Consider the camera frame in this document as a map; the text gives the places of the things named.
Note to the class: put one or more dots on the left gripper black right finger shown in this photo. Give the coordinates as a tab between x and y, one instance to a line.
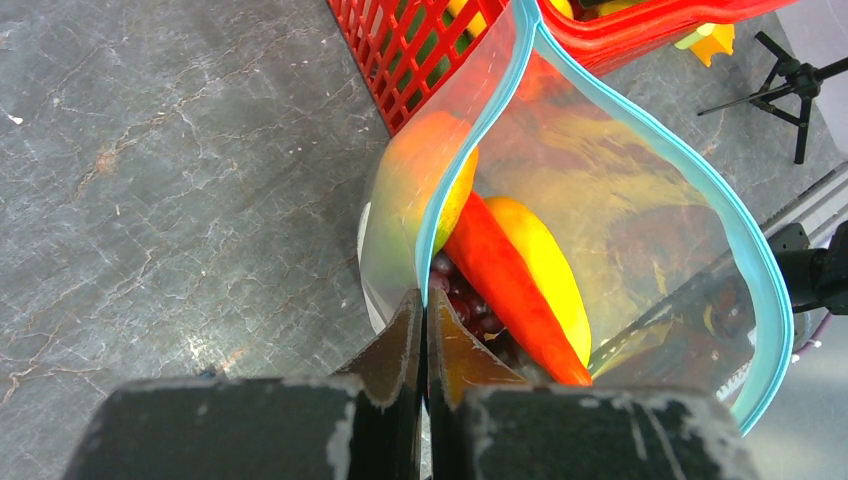
488	423

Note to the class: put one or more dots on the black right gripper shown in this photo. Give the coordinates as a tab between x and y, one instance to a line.
815	277

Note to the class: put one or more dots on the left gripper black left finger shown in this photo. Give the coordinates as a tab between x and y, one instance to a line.
361	422

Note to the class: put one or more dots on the single yellow toy banana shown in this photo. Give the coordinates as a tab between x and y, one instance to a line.
549	269

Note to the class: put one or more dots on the red toy chili pepper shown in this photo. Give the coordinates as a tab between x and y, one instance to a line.
482	252

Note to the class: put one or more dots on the clear zip top bag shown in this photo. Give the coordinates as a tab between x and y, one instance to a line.
679	284

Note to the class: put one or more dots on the orange toy fruit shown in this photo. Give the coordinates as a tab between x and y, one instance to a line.
408	174

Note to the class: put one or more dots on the silver microphone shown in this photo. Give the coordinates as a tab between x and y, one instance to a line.
788	76

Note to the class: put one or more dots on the yellow green toy block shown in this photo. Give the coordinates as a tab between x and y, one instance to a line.
709	40

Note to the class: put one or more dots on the red plastic basket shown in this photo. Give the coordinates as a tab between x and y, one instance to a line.
406	50

